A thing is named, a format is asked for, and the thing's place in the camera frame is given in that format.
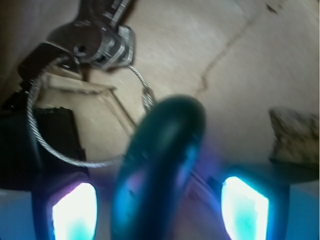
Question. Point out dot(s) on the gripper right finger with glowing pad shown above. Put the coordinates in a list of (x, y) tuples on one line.
[(271, 202)]

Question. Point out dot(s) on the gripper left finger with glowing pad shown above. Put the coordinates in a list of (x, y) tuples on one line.
[(48, 207)]

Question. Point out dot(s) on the green plastic pickle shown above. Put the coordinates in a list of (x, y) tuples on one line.
[(156, 169)]

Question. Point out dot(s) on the black rounded box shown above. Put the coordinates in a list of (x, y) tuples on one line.
[(22, 158)]

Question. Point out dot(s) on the brown paper bag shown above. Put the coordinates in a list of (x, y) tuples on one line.
[(238, 57)]

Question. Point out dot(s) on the bunch of metal keys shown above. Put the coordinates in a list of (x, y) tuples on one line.
[(95, 37)]

